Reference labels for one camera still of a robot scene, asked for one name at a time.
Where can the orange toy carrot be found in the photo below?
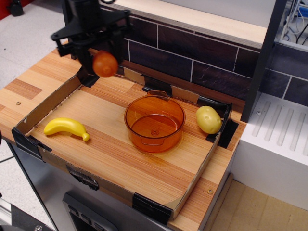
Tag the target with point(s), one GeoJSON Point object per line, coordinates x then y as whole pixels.
{"type": "Point", "coordinates": [104, 64]}

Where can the dark grey right post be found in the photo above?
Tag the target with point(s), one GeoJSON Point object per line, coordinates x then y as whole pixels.
{"type": "Point", "coordinates": [263, 59]}

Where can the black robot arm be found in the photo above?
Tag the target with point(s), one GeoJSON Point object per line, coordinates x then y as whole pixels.
{"type": "Point", "coordinates": [95, 36]}

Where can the cardboard fence with black tape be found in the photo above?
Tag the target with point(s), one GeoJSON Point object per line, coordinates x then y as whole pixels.
{"type": "Point", "coordinates": [50, 89]}

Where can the yellow toy banana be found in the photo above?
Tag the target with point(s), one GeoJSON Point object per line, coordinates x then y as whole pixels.
{"type": "Point", "coordinates": [66, 125]}

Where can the orange transparent plastic pot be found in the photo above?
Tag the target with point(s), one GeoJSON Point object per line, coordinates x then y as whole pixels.
{"type": "Point", "coordinates": [155, 122]}

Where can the black oven control panel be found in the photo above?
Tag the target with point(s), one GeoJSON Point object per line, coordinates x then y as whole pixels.
{"type": "Point", "coordinates": [85, 219]}

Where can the yellow toy potato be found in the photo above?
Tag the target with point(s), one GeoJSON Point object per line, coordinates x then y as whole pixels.
{"type": "Point", "coordinates": [208, 120]}

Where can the white toy sink drainboard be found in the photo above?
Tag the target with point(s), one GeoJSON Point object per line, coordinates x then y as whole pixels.
{"type": "Point", "coordinates": [272, 154]}

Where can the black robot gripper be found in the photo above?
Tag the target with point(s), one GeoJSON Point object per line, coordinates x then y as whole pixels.
{"type": "Point", "coordinates": [89, 24]}

